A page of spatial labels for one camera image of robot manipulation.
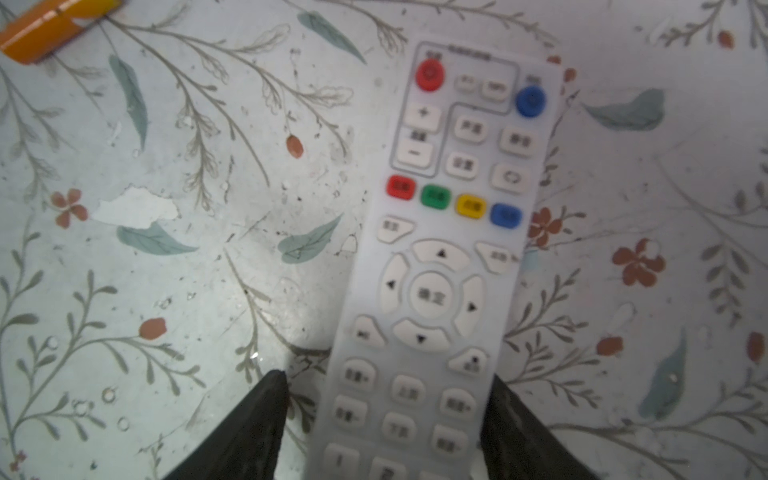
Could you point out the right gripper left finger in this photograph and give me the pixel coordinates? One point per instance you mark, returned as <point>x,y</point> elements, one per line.
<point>246,444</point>

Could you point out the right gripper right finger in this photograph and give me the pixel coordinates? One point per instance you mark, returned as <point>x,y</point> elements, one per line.
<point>517,445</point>

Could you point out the white remote control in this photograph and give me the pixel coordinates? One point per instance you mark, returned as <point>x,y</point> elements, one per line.
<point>422,325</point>

